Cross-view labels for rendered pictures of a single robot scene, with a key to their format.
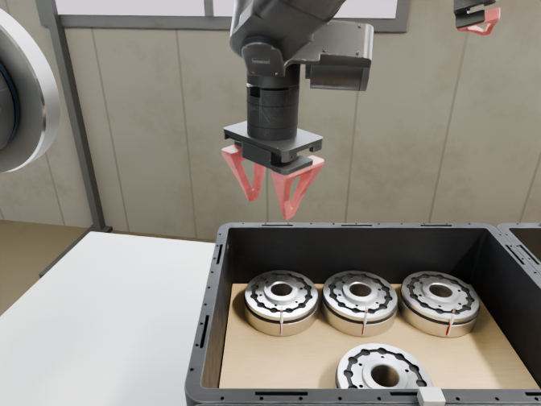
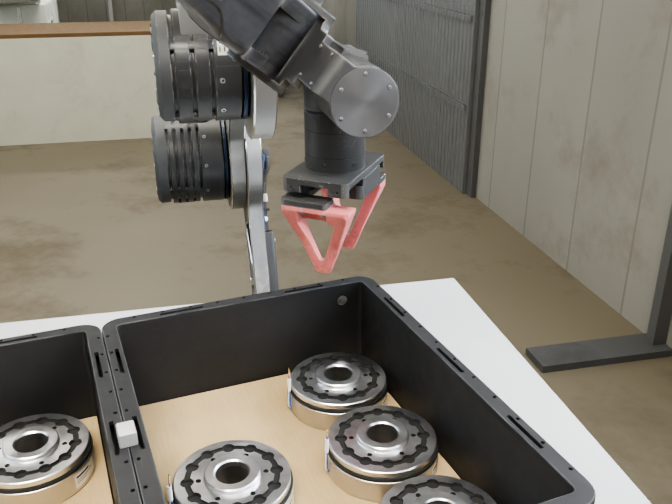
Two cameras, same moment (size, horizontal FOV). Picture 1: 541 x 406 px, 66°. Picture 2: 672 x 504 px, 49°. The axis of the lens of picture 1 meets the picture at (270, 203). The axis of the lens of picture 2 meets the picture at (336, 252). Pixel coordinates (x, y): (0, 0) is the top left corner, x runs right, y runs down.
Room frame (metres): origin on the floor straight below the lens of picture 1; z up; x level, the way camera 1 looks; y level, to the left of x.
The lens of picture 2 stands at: (0.20, -0.62, 1.29)
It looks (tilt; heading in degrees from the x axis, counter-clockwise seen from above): 23 degrees down; 67
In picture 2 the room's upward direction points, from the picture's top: straight up
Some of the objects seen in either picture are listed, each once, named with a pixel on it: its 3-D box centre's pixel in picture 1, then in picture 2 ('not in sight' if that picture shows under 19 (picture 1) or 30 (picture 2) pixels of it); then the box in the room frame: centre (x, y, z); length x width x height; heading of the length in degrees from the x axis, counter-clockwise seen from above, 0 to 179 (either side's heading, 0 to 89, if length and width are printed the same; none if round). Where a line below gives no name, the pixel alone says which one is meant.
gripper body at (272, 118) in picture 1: (272, 116); (335, 145); (0.46, 0.00, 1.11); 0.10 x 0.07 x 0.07; 45
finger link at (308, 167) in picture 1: (282, 179); (328, 222); (0.45, -0.01, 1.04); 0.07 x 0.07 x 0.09; 45
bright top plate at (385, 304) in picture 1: (359, 293); (382, 439); (0.46, -0.12, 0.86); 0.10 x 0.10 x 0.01
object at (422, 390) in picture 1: (431, 398); (126, 434); (0.23, -0.13, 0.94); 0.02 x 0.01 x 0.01; 90
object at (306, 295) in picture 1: (281, 293); (338, 379); (0.46, -0.01, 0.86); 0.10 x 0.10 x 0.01
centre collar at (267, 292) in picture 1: (281, 291); (338, 375); (0.46, -0.01, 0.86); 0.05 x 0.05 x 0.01
